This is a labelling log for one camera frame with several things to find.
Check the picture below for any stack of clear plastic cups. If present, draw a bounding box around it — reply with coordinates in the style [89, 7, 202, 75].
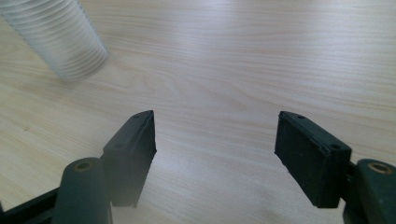
[0, 0, 110, 82]

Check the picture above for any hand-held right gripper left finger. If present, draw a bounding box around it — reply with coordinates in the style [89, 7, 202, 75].
[101, 110, 158, 209]

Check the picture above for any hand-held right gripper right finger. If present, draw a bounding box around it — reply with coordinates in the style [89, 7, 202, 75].
[274, 110, 353, 209]

